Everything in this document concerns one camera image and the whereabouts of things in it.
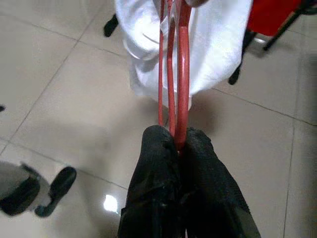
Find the white shirt small logo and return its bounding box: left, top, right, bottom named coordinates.
left=114, top=0, right=255, bottom=110

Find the black clothes rack silver rod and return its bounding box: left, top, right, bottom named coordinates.
left=103, top=6, right=317, bottom=85

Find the red clothes hanger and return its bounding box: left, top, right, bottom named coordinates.
left=157, top=0, right=192, bottom=156

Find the red polo shirt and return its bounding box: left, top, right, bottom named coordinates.
left=247, top=0, right=317, bottom=37

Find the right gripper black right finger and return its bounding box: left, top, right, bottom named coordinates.
left=179, top=126, right=262, bottom=238

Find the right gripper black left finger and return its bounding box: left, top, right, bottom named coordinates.
left=117, top=125, right=184, bottom=238

